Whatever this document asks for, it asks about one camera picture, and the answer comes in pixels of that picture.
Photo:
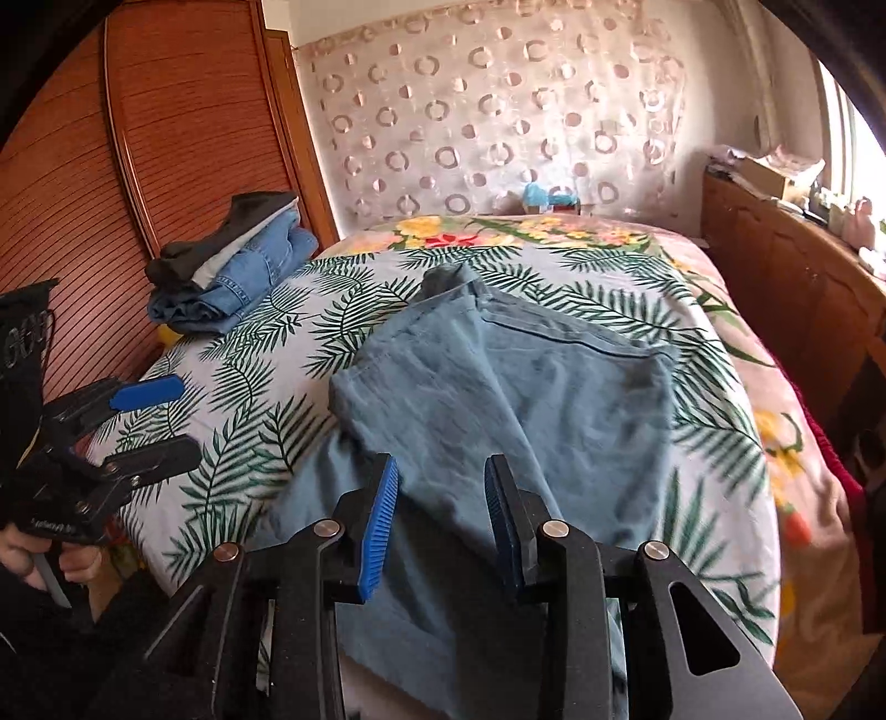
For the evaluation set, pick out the stack of folded clothes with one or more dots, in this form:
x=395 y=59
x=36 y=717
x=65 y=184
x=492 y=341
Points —
x=256 y=280

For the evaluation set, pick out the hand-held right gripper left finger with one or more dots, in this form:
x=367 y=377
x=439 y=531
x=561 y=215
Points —
x=379 y=526

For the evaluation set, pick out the folded white garment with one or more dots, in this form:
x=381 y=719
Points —
x=221 y=266

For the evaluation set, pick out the floral blanket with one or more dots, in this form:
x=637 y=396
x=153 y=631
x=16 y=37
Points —
x=796 y=554

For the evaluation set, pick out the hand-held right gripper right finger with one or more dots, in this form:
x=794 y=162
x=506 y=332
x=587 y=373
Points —
x=498 y=516

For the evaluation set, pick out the leaf-print bed sheet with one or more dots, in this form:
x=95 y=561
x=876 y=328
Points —
x=277 y=360

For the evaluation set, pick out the red knitted cloth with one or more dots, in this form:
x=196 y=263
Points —
x=846 y=484

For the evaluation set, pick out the person's left hand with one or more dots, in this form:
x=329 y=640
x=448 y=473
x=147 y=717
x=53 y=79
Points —
x=82 y=568

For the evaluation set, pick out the pink figurine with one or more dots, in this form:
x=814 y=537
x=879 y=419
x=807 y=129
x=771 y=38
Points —
x=862 y=221

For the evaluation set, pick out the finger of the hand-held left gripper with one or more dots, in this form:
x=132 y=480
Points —
x=159 y=460
x=145 y=393

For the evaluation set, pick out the window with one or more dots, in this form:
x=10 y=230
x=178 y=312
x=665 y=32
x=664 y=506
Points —
x=855 y=152

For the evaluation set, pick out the yellow object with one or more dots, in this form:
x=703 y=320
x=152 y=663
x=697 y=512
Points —
x=167 y=336

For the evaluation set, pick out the cardboard box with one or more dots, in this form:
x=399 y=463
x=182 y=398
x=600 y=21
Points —
x=775 y=174

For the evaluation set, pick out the wooden cabinet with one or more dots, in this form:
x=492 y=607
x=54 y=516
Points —
x=782 y=277

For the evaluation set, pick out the blue and white package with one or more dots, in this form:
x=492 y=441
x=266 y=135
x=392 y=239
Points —
x=534 y=194

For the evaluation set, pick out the person's left forearm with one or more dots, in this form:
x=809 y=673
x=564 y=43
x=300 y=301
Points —
x=55 y=658

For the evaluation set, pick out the folded dark grey garment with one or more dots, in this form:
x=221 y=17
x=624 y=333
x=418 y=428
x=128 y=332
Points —
x=201 y=253

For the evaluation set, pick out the circle-patterned sheer curtain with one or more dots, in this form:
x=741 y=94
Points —
x=484 y=104

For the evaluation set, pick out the blue-grey pants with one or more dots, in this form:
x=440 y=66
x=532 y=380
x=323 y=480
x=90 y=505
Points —
x=519 y=415

